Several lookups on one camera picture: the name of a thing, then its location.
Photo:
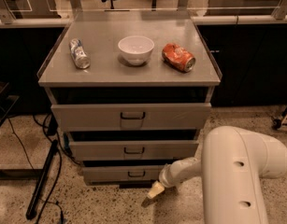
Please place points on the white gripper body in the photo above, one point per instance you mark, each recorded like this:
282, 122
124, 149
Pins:
165, 178

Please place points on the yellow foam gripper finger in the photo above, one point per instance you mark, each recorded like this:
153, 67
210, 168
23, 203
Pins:
155, 190

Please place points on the grey bottom drawer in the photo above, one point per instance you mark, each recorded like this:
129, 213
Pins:
121, 173

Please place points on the grey drawer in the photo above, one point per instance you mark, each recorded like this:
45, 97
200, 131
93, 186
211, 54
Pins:
132, 150
121, 173
125, 117

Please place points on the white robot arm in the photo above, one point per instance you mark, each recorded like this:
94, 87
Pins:
232, 163

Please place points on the grey middle drawer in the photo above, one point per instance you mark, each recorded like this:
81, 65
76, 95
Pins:
132, 150

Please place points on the grey top drawer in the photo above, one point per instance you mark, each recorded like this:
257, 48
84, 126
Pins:
125, 117

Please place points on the grey drawer cabinet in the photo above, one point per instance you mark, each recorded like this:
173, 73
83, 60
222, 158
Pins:
110, 79

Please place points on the crushed orange soda can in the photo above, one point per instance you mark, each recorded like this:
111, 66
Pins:
178, 57

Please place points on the wheeled cart base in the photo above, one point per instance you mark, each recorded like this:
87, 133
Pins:
280, 121

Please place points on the black power strip bar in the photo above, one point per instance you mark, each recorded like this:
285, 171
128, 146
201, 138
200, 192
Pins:
40, 183

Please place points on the white ceramic bowl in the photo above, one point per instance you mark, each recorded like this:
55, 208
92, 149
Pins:
136, 49

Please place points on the dark side table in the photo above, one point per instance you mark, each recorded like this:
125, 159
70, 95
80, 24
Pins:
6, 103

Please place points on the white window ledge rail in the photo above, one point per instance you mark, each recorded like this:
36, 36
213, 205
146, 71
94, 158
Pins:
206, 20

